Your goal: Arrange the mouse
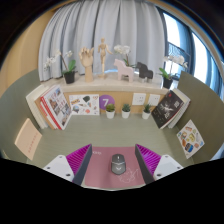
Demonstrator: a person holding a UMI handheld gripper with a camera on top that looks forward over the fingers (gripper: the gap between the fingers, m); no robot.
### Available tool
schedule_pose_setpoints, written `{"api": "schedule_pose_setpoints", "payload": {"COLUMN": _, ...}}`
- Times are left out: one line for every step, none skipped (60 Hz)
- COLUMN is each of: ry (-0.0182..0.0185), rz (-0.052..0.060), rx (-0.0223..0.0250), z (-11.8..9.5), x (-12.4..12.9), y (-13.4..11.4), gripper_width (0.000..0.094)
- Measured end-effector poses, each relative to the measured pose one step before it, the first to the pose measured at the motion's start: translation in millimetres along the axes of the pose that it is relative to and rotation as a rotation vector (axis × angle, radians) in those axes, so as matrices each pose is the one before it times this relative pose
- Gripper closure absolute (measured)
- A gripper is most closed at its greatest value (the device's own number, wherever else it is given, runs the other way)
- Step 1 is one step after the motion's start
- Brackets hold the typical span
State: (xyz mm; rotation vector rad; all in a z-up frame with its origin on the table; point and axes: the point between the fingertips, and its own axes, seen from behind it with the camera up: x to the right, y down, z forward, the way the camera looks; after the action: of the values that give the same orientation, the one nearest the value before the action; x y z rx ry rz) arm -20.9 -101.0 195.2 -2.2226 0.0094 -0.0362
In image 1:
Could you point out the colourful illustrated picture book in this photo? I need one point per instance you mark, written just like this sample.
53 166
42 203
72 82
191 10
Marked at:
190 138

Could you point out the wooden artist mannequin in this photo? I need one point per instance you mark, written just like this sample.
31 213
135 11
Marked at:
103 55

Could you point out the white orchid behind horse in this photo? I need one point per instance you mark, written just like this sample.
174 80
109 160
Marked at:
122 50

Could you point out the pink wooden horse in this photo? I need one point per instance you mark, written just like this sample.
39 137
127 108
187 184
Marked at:
124 70

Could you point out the white orchid black pot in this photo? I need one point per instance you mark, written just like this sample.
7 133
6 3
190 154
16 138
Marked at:
69 77
167 82

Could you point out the tan spine book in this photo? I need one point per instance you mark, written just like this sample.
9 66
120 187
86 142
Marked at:
45 116

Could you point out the dark-framed window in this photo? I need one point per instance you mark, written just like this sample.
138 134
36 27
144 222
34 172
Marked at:
173 36

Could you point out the black wooden horse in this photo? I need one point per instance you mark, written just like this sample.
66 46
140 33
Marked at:
145 70

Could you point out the small potted succulent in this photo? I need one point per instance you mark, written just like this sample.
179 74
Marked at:
110 113
126 113
146 114

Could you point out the red-spined collage cover book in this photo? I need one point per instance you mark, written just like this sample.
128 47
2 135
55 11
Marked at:
58 105

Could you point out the white upright book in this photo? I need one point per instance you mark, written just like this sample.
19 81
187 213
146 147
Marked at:
38 96
32 106

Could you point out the pink mouse pad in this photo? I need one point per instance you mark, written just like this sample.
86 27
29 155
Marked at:
101 170

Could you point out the beige book red lettering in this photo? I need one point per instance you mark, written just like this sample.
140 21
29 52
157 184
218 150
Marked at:
28 143

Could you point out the black cover book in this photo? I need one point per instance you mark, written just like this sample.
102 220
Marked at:
167 108

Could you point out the green felt desk divider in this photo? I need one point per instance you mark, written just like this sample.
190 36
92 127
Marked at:
206 110
13 110

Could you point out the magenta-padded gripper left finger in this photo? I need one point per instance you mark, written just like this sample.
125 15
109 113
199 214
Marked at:
60 166

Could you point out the thin white red-marked book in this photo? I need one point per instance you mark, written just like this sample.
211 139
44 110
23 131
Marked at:
50 118

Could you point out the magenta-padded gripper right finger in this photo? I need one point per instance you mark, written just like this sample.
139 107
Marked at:
166 166

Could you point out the dark grey computer mouse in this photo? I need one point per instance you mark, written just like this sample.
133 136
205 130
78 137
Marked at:
118 164

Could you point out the grey curtain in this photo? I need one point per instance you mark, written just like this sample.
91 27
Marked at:
110 23

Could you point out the wooden hand model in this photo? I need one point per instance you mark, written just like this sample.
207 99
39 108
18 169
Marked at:
87 61

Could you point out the white illustrated sticker card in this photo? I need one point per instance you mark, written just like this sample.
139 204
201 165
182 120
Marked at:
84 104

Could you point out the light wood desk shelf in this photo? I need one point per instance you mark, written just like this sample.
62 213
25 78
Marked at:
116 87

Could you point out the purple round number sign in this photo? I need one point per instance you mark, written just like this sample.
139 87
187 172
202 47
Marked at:
106 101

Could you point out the white wall socket plate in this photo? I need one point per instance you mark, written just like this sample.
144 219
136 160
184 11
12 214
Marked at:
139 99
154 99

